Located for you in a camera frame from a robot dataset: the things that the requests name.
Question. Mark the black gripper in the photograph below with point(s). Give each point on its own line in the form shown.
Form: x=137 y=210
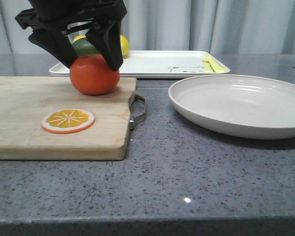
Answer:
x=48 y=15

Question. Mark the orange mandarin fruit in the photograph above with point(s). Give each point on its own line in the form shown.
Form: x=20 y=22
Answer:
x=91 y=75

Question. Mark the beige round plate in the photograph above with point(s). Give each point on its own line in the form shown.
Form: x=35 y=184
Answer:
x=237 y=105

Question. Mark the white bear tray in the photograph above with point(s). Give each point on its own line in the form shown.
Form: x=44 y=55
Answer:
x=167 y=64

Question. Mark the yellow lemon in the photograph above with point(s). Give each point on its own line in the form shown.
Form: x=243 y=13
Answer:
x=124 y=45
x=78 y=37

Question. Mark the green lime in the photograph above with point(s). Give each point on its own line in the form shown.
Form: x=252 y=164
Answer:
x=83 y=48

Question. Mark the orange slice toy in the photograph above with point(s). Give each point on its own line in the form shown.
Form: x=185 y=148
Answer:
x=67 y=121

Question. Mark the wooden cutting board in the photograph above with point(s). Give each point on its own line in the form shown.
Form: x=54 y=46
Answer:
x=25 y=101

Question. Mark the yellow plastic fork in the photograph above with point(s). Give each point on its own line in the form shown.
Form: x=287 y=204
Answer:
x=211 y=65

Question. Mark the grey curtain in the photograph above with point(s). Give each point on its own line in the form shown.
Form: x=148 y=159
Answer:
x=214 y=26

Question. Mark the metal cutting board handle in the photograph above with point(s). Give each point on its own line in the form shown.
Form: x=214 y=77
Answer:
x=137 y=111

